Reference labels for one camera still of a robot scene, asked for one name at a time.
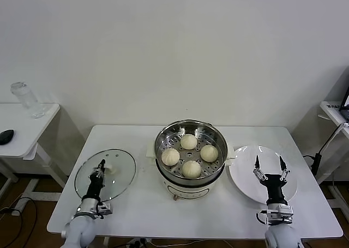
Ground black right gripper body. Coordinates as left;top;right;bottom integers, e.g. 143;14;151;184
261;173;289;205

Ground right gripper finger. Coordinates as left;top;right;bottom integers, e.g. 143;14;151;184
278;155;291;183
252;155;269;182

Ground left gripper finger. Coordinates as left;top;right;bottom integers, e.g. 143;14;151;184
91;158;107;179

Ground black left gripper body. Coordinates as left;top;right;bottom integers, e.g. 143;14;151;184
81;176;106;202

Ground round glass pot lid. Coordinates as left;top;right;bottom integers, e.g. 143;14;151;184
74;149;137;200

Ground white steamed baozi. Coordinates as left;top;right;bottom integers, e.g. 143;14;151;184
182;160;202;178
200;145;219;162
161;148;180;166
180;134;198;150

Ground stainless steel steamer basket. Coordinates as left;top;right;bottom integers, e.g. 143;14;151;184
146;119;236;185

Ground white round plate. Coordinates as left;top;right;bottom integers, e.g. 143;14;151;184
228;145;298;206

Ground power strip with plugs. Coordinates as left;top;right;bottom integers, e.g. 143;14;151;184
128;237;154;248

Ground white side table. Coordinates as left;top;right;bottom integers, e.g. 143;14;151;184
316;100;349;216
0;102;69;202

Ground white electric cooker base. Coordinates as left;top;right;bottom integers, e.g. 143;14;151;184
148;156;235;202

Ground dark laptop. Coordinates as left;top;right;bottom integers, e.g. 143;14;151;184
339;87;349;122

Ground clear plastic water bottle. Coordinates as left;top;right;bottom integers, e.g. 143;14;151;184
10;81;46;119

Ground black computer mouse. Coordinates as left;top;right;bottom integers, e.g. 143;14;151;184
0;129;15;146

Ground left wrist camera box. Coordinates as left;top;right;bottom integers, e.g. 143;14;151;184
95;202;113;216

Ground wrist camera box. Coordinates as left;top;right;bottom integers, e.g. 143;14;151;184
268;205;294;225
95;202;113;216

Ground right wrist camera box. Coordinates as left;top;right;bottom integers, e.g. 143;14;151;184
268;205;294;225

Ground white cable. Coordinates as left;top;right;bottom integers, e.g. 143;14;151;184
317;122;349;158

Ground black floor cable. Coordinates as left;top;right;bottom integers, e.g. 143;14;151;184
0;197;38;248

